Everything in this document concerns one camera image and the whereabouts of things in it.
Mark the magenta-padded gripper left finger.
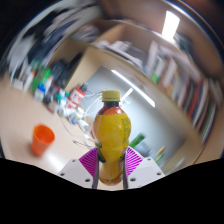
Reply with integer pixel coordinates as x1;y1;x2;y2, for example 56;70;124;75
57;147;100;190

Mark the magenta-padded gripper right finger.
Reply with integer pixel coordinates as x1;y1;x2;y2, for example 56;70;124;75
122;146;166;190

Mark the yellow-labelled drink bottle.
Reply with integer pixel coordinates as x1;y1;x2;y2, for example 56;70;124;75
92;89;132;186

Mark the dark green glass bottle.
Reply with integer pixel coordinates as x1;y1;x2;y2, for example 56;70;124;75
129;133;146;149

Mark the orange plastic cup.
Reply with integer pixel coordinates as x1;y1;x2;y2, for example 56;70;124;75
31;124;56;158

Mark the red and white canister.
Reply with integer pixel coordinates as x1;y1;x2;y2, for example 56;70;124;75
65;87;86;110

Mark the under-shelf light strip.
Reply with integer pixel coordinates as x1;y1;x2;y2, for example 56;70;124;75
110;69;156;108

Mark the green plastic container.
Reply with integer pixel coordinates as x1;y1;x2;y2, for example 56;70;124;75
30;67;52;94

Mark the ceiling light strip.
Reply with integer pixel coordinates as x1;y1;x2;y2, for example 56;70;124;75
161;10;181;43

